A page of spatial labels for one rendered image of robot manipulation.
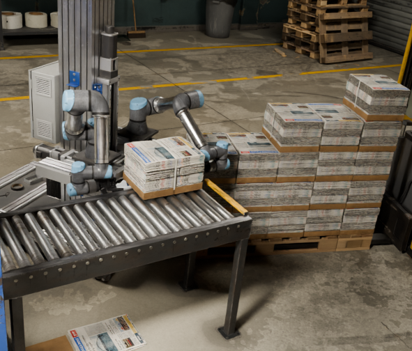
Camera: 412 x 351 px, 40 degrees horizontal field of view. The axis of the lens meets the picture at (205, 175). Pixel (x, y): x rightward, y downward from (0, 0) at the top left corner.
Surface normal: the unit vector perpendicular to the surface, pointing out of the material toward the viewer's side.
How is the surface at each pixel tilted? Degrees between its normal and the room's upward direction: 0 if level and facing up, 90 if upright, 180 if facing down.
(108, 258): 90
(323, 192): 90
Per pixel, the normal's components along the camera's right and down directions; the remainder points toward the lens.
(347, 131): 0.22, 0.45
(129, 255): 0.51, 0.42
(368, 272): 0.10, -0.89
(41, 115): -0.41, 0.36
